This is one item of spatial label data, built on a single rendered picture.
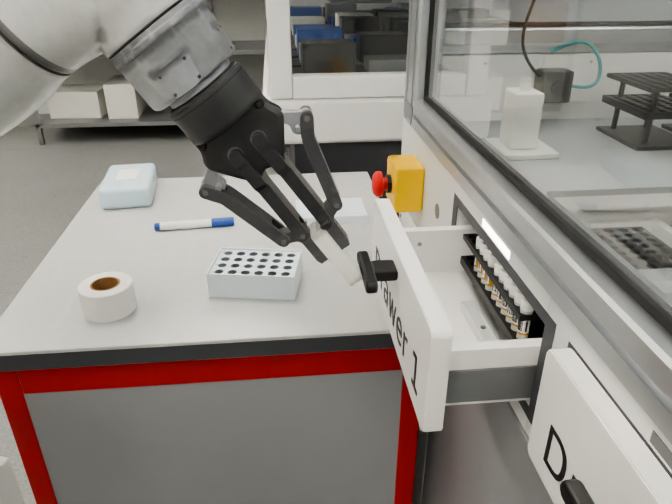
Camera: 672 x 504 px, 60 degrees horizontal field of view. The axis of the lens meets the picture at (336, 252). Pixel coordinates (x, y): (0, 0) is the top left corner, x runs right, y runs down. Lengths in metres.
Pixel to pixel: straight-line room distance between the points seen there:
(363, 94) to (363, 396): 0.75
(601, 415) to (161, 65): 0.40
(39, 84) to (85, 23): 0.07
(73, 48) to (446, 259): 0.47
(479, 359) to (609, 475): 0.15
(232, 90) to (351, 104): 0.88
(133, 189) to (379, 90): 0.58
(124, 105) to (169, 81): 4.01
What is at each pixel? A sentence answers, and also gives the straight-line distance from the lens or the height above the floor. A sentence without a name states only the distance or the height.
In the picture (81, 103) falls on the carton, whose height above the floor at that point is 0.26.
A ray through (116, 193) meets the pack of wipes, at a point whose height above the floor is 0.79.
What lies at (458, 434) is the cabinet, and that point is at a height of 0.64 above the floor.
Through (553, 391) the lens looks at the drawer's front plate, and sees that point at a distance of 0.48.
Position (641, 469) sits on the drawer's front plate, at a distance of 0.40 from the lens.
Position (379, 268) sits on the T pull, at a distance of 0.59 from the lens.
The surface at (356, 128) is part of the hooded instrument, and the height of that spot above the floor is 0.84.
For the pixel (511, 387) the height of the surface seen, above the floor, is 0.85.
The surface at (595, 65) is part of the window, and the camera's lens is 0.48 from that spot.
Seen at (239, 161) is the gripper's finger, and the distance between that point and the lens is 0.52.
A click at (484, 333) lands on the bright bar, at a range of 0.62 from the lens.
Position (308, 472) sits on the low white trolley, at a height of 0.50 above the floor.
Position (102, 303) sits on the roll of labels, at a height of 0.79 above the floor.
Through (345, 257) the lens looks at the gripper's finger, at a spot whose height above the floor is 0.93.
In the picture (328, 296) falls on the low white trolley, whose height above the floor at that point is 0.76.
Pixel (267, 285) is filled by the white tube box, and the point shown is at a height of 0.78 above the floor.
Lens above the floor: 1.19
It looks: 27 degrees down
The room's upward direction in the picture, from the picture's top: straight up
